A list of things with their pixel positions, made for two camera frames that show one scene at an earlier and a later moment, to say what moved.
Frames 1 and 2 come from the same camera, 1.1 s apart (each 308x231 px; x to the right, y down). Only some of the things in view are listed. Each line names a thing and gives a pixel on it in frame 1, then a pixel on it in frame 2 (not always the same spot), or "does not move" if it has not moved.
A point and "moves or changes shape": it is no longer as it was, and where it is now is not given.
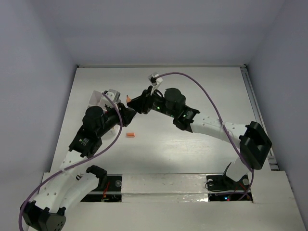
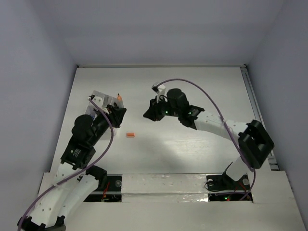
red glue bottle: [128, 98] moves or changes shape
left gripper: [126, 113] to [115, 114]
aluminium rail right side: [272, 160] does not move
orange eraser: [130, 134] does not move
